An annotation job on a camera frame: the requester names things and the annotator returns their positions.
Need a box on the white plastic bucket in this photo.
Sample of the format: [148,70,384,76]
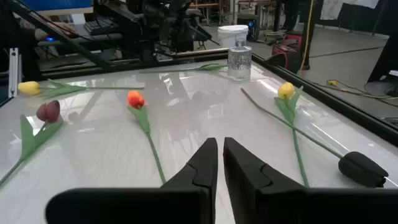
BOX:
[217,24,249,49]

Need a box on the orange artificial tulip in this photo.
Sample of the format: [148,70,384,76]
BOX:
[126,90,167,185]

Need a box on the black computer with blue light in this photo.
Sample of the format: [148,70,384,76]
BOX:
[236,14,261,42]

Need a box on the clear cut-glass vase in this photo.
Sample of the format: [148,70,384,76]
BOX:
[227,39,253,82]

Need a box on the yellow hanging cable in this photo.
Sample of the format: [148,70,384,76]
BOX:
[298,0,315,72]

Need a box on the blue monitor screen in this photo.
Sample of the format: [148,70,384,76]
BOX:
[20,0,94,16]

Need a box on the black keyboard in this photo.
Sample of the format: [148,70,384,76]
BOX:
[83,17,119,35]

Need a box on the dark red artificial tulip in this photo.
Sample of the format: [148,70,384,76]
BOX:
[0,100,65,188]

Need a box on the green stem with leaf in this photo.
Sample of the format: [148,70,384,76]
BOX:
[139,63,229,75]

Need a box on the red black equipment case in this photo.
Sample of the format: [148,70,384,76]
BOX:
[271,32,305,75]

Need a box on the black artificial tulip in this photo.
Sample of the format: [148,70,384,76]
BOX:
[241,88,389,189]

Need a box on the person's hand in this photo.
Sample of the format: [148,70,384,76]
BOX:
[34,21,78,41]

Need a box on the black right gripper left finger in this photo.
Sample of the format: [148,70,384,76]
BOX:
[45,137,219,224]

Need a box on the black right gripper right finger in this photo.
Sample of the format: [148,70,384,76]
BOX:
[223,136,398,224]

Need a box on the silver aluminium extrusion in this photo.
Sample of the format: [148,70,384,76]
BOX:
[8,47,23,98]

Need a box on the yellow artificial tulip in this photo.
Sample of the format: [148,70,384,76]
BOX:
[273,82,310,189]
[17,79,145,100]

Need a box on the yellow floor cable with plug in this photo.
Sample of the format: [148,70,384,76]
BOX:
[326,79,398,102]

